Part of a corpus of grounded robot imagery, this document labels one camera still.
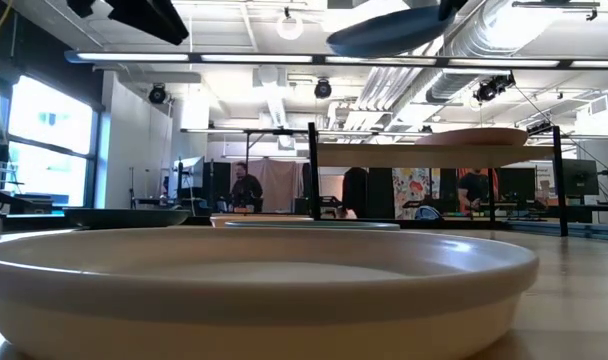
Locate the blue plate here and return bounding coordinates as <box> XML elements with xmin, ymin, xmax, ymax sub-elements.
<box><xmin>326</xmin><ymin>4</ymin><xmax>458</xmax><ymax>59</ymax></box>

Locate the dark green plate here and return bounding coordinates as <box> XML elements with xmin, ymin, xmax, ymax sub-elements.
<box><xmin>62</xmin><ymin>207</ymin><xmax>192</xmax><ymax>231</ymax></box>

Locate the wooden shelf with black legs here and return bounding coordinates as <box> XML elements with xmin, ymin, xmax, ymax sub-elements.
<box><xmin>307</xmin><ymin>122</ymin><xmax>569</xmax><ymax>237</ymax></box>

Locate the black ceiling spotlight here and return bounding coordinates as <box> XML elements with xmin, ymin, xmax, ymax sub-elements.
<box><xmin>313</xmin><ymin>77</ymin><xmax>333</xmax><ymax>100</ymax></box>
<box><xmin>473</xmin><ymin>73</ymin><xmax>516</xmax><ymax>104</ymax></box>
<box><xmin>148</xmin><ymin>83</ymin><xmax>168</xmax><ymax>106</ymax></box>

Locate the person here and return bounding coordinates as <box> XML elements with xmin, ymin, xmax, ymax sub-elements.
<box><xmin>457</xmin><ymin>168</ymin><xmax>500</xmax><ymax>216</ymax></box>
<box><xmin>339</xmin><ymin>167</ymin><xmax>370</xmax><ymax>220</ymax></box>
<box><xmin>231</xmin><ymin>161</ymin><xmax>265</xmax><ymax>214</ymax></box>

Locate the floral patterned fabric panel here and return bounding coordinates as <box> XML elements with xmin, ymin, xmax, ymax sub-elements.
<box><xmin>392</xmin><ymin>167</ymin><xmax>432</xmax><ymax>220</ymax></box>

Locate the black partition panel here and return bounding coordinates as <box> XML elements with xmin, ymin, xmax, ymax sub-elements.
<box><xmin>367</xmin><ymin>167</ymin><xmax>395</xmax><ymax>220</ymax></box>

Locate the blue white round object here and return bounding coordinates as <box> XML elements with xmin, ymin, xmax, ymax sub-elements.
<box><xmin>414</xmin><ymin>205</ymin><xmax>443</xmax><ymax>222</ymax></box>

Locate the black monitor on stand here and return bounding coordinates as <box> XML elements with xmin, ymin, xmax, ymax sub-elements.
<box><xmin>562</xmin><ymin>158</ymin><xmax>601</xmax><ymax>197</ymax></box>

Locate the beige hanging curtain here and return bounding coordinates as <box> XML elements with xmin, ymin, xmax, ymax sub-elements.
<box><xmin>256</xmin><ymin>158</ymin><xmax>306</xmax><ymax>214</ymax></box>

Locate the sage green plate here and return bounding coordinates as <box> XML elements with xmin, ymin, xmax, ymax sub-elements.
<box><xmin>224</xmin><ymin>220</ymin><xmax>401</xmax><ymax>232</ymax></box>

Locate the long ceiling light strip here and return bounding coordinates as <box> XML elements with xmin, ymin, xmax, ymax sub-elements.
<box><xmin>63</xmin><ymin>49</ymin><xmax>608</xmax><ymax>71</ymax></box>

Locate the beige plate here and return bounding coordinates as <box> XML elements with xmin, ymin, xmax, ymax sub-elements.
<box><xmin>0</xmin><ymin>227</ymin><xmax>540</xmax><ymax>360</ymax></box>

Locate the large window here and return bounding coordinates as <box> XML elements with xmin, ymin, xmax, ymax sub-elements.
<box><xmin>0</xmin><ymin>74</ymin><xmax>101</xmax><ymax>211</ymax></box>

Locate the silver ventilation duct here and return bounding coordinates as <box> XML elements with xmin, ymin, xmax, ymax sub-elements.
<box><xmin>423</xmin><ymin>0</ymin><xmax>523</xmax><ymax>104</ymax></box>

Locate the black aluminium table frame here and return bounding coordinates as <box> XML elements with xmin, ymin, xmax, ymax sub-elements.
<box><xmin>0</xmin><ymin>212</ymin><xmax>608</xmax><ymax>244</ymax></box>

